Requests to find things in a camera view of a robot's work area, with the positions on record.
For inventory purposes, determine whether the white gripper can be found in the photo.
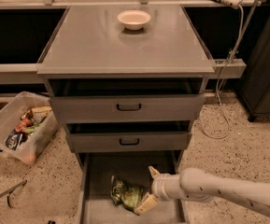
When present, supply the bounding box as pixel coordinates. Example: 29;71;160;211
134;166;181;215

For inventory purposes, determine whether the green jalapeno chip bag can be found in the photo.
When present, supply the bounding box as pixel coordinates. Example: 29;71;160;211
110;176;146;212

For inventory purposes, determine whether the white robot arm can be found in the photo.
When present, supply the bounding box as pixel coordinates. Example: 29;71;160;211
135;166;270;217

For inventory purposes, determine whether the bottom grey drawer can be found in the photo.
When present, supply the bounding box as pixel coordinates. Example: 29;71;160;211
76;151;189;224

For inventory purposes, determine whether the grey drawer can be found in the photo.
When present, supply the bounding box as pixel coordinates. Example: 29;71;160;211
76;151;189;224
67;132;192;153
50;94;205;123

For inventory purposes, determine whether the middle grey drawer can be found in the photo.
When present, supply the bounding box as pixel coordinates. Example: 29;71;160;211
67;132;192;153

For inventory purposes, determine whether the grey drawer cabinet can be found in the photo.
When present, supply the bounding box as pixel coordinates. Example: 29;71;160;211
36;5;217;224

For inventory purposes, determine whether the top grey drawer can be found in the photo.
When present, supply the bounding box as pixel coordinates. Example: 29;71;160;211
50;94;205;123

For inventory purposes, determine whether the blue snack bag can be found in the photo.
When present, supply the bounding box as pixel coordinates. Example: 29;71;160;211
5;133;23;150

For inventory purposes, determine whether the clear plastic storage bin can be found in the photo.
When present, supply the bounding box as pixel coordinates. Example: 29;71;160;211
0;91;59;165

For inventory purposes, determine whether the grey metal rod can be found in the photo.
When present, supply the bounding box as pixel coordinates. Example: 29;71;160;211
0;180;27;208

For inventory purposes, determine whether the red snack package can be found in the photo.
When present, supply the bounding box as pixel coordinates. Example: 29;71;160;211
15;119;33;133

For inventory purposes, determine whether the dark grey cabinet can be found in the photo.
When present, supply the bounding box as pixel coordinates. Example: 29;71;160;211
239;0;270;122

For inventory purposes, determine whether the white bowl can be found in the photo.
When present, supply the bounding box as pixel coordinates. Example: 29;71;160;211
117;10;151;31

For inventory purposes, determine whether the grey metal shelf rail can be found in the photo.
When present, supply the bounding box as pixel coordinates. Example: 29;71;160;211
0;63;43;85

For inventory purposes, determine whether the white cable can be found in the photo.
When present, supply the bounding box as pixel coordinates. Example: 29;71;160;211
199;4;245;140

